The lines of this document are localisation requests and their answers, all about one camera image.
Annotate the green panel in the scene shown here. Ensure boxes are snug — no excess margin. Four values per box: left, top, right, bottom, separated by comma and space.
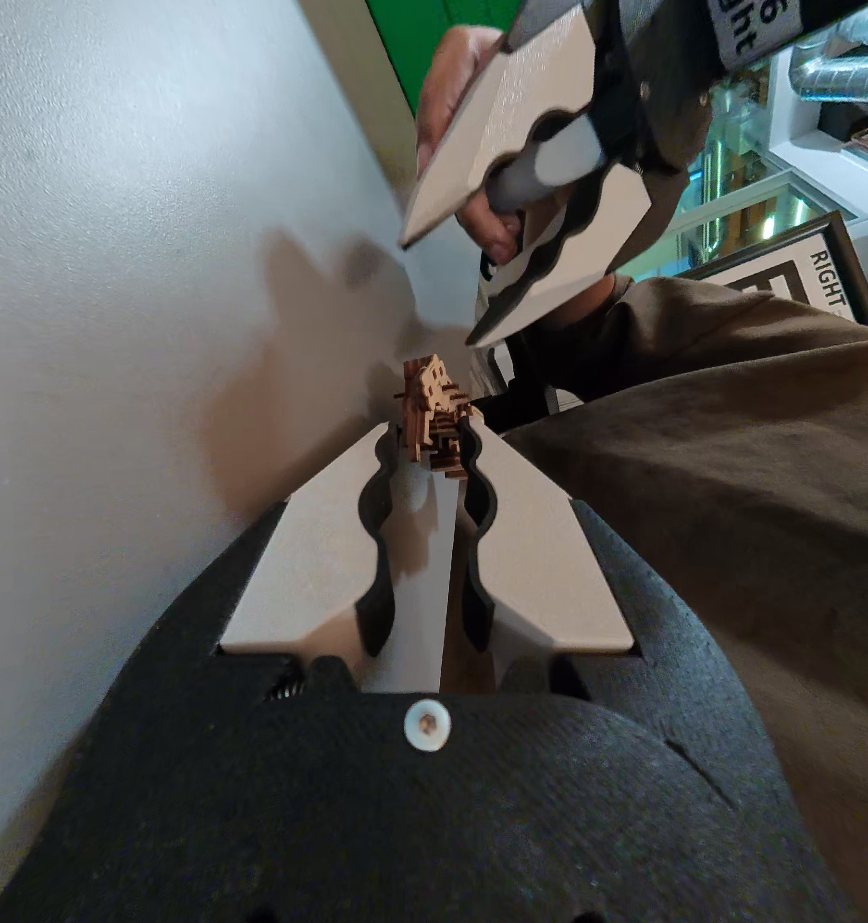
365, 0, 529, 116

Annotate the black framed sign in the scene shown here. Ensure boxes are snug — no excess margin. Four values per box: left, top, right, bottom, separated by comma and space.
675, 212, 868, 329

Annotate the person's right forearm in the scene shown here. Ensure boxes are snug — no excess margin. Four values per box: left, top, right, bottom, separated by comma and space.
509, 273, 868, 437

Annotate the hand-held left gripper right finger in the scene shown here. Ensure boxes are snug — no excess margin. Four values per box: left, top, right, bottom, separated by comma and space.
461, 418, 638, 673

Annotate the layered wooden puzzle model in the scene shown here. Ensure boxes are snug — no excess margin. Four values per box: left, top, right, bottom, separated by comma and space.
393, 353, 487, 480

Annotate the person's brown clothing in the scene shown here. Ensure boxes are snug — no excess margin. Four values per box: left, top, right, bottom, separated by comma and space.
502, 353, 868, 923

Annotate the silver ventilation duct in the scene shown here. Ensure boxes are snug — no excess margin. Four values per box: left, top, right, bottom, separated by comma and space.
791, 14, 868, 102

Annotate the person's right hand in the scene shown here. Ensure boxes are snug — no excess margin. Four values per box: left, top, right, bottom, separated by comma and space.
414, 25, 527, 265

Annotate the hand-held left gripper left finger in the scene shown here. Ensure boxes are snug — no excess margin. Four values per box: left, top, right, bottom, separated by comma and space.
218, 422, 399, 673

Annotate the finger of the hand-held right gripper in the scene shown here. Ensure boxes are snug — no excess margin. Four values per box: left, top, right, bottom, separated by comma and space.
465, 164, 653, 350
398, 2, 596, 251

